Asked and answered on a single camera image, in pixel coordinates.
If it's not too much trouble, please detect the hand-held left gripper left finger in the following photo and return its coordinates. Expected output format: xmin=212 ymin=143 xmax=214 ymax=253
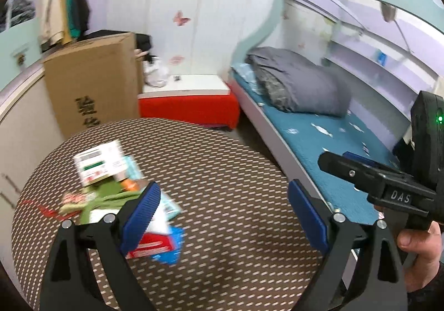
xmin=39 ymin=181 xmax=162 ymax=311

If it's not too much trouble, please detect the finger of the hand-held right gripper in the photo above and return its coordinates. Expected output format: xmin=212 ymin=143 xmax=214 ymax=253
xmin=342 ymin=151 xmax=414 ymax=180
xmin=318 ymin=152 xmax=386 ymax=194

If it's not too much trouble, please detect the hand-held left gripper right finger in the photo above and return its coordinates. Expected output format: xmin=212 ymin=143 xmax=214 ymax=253
xmin=288 ymin=179 xmax=408 ymax=311

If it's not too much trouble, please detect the white paper carton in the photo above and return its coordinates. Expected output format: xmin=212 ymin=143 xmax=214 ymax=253
xmin=147 ymin=189 xmax=184 ymax=236

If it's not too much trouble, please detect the small orange packet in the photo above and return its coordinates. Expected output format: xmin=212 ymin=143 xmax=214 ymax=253
xmin=116 ymin=177 xmax=141 ymax=192

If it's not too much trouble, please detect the red and blue box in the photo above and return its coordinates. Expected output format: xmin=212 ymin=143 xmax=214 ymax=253
xmin=125 ymin=226 xmax=186 ymax=266

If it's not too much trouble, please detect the green wrapper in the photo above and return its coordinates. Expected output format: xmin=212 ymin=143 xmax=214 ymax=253
xmin=59 ymin=181 xmax=143 ymax=226

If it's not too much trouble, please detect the teal and white tube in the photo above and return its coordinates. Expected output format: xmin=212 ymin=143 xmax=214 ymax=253
xmin=123 ymin=156 xmax=143 ymax=181

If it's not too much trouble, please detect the red and white packet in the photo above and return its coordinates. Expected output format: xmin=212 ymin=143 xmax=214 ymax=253
xmin=62 ymin=191 xmax=98 ymax=206

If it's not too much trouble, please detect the white and green carton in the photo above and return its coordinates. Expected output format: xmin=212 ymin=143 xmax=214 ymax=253
xmin=74 ymin=140 xmax=127 ymax=188

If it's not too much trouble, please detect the red string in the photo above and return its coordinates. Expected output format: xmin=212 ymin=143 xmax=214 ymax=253
xmin=20 ymin=199 xmax=67 ymax=221

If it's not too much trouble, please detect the person's right hand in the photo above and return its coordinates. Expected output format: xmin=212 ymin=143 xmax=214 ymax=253
xmin=395 ymin=221 xmax=444 ymax=291

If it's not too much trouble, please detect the brown dotted tablecloth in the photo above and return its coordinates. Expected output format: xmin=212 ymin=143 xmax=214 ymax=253
xmin=10 ymin=117 xmax=334 ymax=311

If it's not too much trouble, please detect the grey quilt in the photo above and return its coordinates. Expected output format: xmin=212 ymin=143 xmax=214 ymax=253
xmin=246 ymin=47 xmax=352 ymax=117

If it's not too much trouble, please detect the lavender bed shelf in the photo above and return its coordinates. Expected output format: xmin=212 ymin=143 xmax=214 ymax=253
xmin=326 ymin=20 xmax=438 ymax=117

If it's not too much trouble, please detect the red bench with white top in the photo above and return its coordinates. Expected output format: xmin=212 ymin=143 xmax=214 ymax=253
xmin=138 ymin=75 xmax=241 ymax=130

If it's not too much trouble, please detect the large cardboard box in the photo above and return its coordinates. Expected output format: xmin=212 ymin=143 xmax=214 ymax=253
xmin=42 ymin=32 xmax=144 ymax=140

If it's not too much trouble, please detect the white plastic bag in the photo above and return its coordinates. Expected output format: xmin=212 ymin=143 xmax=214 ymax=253
xmin=144 ymin=56 xmax=170 ymax=88

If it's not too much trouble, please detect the beige cabinet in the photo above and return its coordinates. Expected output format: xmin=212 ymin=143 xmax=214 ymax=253
xmin=0 ymin=65 xmax=68 ymax=228

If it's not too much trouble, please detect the yellow hanging garment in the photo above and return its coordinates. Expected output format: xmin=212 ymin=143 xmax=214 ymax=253
xmin=58 ymin=0 xmax=74 ymax=45

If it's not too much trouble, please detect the green hanging garment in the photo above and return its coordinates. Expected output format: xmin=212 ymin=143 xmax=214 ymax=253
xmin=67 ymin=0 xmax=83 ymax=38

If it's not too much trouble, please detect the teal drawer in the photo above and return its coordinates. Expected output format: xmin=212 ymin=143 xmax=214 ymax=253
xmin=0 ymin=16 xmax=44 ymax=90

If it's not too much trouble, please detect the black hanging garment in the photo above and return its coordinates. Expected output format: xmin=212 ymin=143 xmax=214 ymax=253
xmin=73 ymin=0 xmax=91 ymax=34

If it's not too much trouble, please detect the cream hanging garment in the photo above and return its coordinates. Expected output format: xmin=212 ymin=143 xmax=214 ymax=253
xmin=37 ymin=0 xmax=70 ymax=47

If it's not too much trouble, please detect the pile of folded clothes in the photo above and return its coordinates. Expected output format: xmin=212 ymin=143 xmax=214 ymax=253
xmin=0 ymin=0 xmax=36 ymax=34

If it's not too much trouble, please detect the metal cabinet handle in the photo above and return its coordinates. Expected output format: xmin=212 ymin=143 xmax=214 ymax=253
xmin=0 ymin=189 xmax=15 ymax=208
xmin=2 ymin=173 xmax=22 ymax=194

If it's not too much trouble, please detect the pink butterfly wall sticker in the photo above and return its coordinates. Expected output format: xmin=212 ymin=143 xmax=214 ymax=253
xmin=173 ymin=10 xmax=192 ymax=26

